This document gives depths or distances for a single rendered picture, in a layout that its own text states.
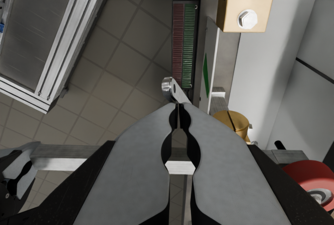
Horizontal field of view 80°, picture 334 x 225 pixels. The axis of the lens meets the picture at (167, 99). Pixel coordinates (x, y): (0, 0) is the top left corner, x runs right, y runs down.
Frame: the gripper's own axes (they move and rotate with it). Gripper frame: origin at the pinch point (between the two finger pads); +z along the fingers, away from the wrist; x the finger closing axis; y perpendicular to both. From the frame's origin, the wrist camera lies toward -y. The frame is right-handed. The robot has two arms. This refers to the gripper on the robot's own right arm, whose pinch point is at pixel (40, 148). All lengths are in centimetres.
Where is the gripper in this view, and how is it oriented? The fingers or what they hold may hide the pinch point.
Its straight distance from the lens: 42.5
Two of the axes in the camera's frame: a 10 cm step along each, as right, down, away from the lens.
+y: -10.0, -0.2, 0.3
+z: 0.4, -5.0, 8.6
